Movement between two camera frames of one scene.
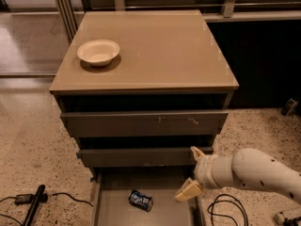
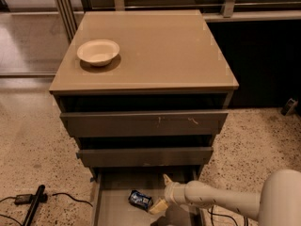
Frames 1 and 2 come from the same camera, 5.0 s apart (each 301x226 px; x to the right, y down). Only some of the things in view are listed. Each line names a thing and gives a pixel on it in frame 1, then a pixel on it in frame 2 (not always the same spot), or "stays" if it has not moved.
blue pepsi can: [141, 201] stays
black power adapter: [23, 199] stays
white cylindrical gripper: [203, 170] to [171, 193]
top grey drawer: [144, 124] stays
